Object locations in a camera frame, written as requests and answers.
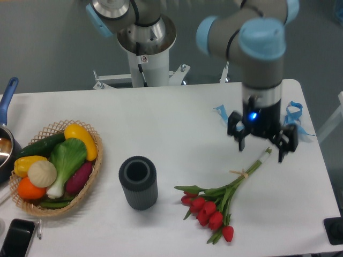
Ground silver metal clip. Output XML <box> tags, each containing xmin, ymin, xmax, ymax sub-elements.
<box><xmin>36</xmin><ymin>219</ymin><xmax>43</xmax><ymax>240</ymax></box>

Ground red tulip bouquet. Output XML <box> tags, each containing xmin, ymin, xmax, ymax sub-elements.
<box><xmin>174</xmin><ymin>148</ymin><xmax>272</xmax><ymax>245</ymax></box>

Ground yellow bell pepper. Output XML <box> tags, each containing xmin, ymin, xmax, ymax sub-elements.
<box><xmin>14</xmin><ymin>155</ymin><xmax>48</xmax><ymax>178</ymax></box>

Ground white frame at right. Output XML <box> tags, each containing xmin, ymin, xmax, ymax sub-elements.
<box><xmin>317</xmin><ymin>92</ymin><xmax>342</xmax><ymax>144</ymax></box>

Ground cream steamed bun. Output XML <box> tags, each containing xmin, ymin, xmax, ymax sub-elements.
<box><xmin>27</xmin><ymin>160</ymin><xmax>57</xmax><ymax>188</ymax></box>

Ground purple sweet potato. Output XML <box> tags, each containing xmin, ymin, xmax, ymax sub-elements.
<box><xmin>65</xmin><ymin>162</ymin><xmax>93</xmax><ymax>195</ymax></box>

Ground blue handled saucepan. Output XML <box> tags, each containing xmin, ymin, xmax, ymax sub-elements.
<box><xmin>1</xmin><ymin>77</ymin><xmax>21</xmax><ymax>183</ymax></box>

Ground green cucumber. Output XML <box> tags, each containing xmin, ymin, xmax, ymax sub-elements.
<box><xmin>17</xmin><ymin>133</ymin><xmax>65</xmax><ymax>158</ymax></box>

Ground black smartphone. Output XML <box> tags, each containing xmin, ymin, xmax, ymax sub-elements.
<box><xmin>1</xmin><ymin>218</ymin><xmax>36</xmax><ymax>257</ymax></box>

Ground green pea pods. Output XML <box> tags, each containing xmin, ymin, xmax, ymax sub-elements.
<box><xmin>39</xmin><ymin>198</ymin><xmax>73</xmax><ymax>209</ymax></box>

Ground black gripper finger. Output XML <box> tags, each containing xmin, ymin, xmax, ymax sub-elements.
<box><xmin>272</xmin><ymin>124</ymin><xmax>299</xmax><ymax>163</ymax></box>
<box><xmin>227</xmin><ymin>111</ymin><xmax>251</xmax><ymax>152</ymax></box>

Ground orange fruit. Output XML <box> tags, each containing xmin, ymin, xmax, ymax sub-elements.
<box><xmin>17</xmin><ymin>177</ymin><xmax>46</xmax><ymax>200</ymax></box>

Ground woven wicker basket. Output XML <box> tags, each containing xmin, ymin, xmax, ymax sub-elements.
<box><xmin>9</xmin><ymin>120</ymin><xmax>103</xmax><ymax>217</ymax></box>

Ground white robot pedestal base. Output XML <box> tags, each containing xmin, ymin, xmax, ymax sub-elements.
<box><xmin>92</xmin><ymin>14</ymin><xmax>230</xmax><ymax>90</ymax></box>

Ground dark grey ribbed vase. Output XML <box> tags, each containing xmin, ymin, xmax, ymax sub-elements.
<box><xmin>118</xmin><ymin>156</ymin><xmax>158</xmax><ymax>210</ymax></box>

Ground black device at edge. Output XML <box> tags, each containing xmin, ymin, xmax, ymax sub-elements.
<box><xmin>323</xmin><ymin>217</ymin><xmax>343</xmax><ymax>245</ymax></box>

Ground green bok choy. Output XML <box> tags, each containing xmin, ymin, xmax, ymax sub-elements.
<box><xmin>47</xmin><ymin>138</ymin><xmax>87</xmax><ymax>199</ymax></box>

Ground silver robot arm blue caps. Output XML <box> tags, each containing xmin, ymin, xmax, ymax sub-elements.
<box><xmin>86</xmin><ymin>1</ymin><xmax>300</xmax><ymax>160</ymax></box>

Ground dark blue black gripper body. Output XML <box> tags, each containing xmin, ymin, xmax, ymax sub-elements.
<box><xmin>242</xmin><ymin>101</ymin><xmax>281</xmax><ymax>139</ymax></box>

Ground blue ribbon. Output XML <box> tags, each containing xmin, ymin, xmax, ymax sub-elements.
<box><xmin>213</xmin><ymin>101</ymin><xmax>316</xmax><ymax>137</ymax></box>

